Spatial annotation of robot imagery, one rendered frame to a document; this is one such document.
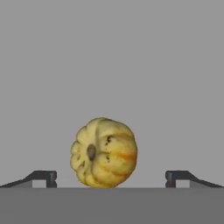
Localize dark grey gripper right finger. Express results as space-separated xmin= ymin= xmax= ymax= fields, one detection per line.
xmin=164 ymin=170 xmax=224 ymax=189

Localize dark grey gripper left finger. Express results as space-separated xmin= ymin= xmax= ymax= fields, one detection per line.
xmin=0 ymin=170 xmax=58 ymax=189

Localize yellow ribbed squash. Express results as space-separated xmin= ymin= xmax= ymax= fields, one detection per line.
xmin=69 ymin=116 xmax=138 ymax=189

